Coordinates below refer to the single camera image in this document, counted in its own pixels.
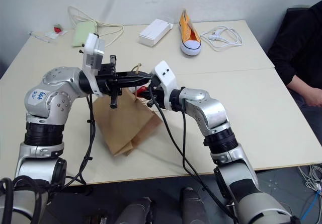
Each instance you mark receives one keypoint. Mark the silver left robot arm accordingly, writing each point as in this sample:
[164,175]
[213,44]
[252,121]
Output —
[50,95]

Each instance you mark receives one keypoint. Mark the dark grey rounded shape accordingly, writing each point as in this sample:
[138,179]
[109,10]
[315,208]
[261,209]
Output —
[134,211]
[193,206]

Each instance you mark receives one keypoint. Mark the white pen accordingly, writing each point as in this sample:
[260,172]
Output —
[41,38]

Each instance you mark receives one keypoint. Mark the dark grey chair back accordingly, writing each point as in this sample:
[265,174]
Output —
[298,8]

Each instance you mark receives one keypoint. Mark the strawberry plush toy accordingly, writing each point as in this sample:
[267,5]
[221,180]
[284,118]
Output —
[58,28]

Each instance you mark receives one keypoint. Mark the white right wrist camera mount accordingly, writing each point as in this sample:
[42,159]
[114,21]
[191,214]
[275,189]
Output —
[167,80]

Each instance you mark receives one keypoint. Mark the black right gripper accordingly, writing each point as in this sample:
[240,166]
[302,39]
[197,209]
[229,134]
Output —
[156,95]

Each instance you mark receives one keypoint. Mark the red plush toy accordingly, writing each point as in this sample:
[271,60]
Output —
[142,88]

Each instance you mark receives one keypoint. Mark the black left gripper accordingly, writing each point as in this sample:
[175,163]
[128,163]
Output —
[108,79]

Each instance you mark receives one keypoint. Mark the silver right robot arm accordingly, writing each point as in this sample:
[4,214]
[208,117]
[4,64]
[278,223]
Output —
[213,113]

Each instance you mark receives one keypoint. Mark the person's bare hand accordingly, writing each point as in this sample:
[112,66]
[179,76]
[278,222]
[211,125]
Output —
[314,98]

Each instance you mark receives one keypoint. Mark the white cardboard box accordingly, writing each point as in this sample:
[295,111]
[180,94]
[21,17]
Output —
[153,32]

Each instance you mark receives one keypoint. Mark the brown paper bag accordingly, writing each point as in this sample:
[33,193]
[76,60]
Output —
[120,125]

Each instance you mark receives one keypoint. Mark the person in black top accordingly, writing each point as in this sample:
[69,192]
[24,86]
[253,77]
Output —
[299,45]

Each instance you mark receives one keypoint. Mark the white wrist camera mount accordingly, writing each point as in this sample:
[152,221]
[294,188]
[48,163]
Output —
[167,80]
[91,50]

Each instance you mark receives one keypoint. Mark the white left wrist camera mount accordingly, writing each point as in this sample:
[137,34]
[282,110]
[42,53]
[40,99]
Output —
[91,50]

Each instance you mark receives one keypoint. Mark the orange canvas sneaker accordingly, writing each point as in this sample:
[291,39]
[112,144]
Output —
[190,39]

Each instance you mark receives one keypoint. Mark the person's bare forearm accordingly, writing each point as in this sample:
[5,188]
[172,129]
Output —
[296,84]

